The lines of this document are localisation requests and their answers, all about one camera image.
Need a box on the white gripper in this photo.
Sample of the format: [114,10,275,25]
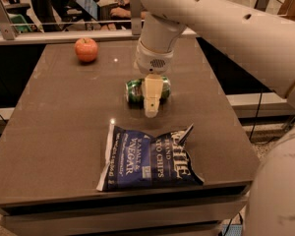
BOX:
[135,38,174,118]

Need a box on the green soda can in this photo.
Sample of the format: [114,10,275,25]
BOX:
[125,76,171,103]

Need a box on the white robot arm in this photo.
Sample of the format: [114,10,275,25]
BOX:
[136,0,295,236]

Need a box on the red apple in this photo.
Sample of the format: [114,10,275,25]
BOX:
[75,38,98,63]

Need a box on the blue chip bag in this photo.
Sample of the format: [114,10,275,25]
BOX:
[96,124,204,192]

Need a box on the seated person grey shirt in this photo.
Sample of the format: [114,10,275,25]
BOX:
[109,0,148,22]

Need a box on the open laptop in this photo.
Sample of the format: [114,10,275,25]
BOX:
[75,0,118,22]

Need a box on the green bin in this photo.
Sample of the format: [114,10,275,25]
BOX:
[10,15,32,33]

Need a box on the middle metal railing post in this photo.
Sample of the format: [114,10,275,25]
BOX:
[130,0,142,35]

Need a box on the black hanging cable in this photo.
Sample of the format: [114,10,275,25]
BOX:
[248,88,265,144]

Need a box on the left metal railing post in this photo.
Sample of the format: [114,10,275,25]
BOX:
[0,0,18,40]

